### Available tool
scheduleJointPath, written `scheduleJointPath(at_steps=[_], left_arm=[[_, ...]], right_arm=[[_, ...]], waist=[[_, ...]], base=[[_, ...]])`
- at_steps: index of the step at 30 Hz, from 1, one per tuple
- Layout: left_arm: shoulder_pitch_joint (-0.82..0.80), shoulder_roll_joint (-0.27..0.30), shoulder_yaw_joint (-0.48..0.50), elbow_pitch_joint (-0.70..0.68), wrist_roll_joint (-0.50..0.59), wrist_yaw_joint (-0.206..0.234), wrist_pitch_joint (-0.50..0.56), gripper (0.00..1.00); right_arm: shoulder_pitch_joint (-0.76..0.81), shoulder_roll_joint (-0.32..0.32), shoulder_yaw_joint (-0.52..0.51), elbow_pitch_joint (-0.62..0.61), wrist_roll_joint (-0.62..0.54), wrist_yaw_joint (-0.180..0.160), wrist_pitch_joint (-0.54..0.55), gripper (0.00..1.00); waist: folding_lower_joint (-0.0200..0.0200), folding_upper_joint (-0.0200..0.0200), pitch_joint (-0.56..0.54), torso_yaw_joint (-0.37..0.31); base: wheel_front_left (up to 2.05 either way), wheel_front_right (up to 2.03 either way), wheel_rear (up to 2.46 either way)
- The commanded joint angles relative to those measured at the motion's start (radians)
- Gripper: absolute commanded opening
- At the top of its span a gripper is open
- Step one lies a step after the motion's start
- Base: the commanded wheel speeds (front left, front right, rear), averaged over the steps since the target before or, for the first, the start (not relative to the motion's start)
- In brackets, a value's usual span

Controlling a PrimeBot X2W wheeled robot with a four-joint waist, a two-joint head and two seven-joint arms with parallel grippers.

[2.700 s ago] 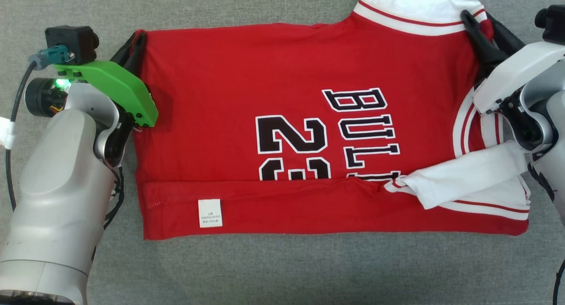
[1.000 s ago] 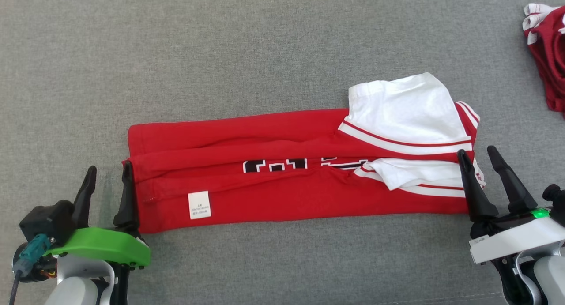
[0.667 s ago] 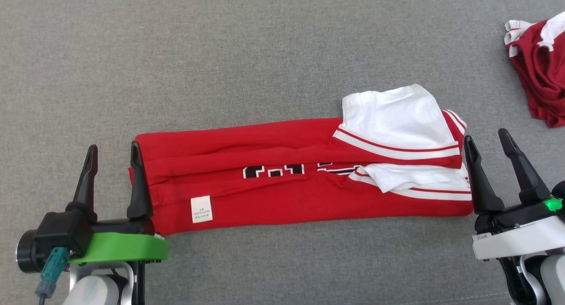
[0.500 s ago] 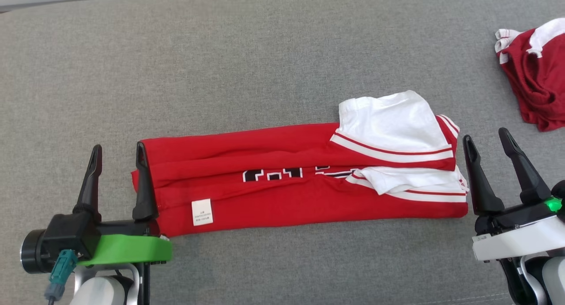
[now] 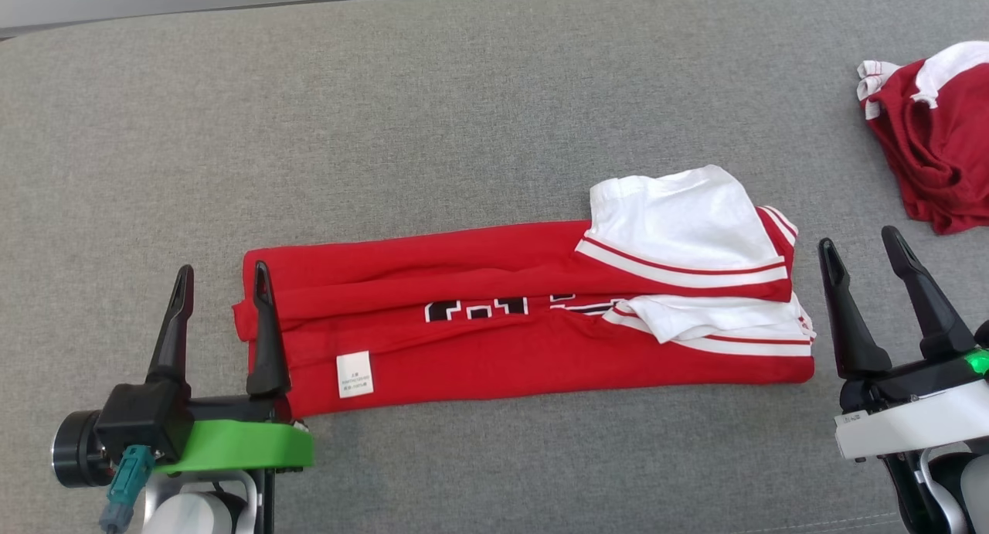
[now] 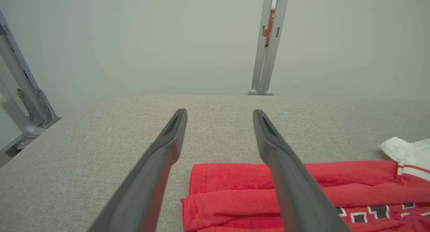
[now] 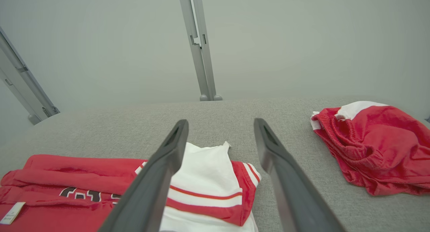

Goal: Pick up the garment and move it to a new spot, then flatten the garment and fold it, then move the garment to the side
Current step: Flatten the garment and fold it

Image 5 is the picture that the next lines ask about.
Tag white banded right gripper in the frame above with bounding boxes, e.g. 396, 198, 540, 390
817, 226, 989, 462

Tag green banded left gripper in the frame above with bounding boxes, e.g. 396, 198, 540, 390
147, 260, 316, 474

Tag red shorts white trim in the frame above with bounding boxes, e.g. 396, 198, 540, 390
856, 41, 989, 236

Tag red jersey shirt white sleeves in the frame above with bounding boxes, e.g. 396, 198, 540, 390
232, 165, 817, 419

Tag teal plug left camera cable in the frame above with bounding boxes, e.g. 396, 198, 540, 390
99, 444, 157, 534

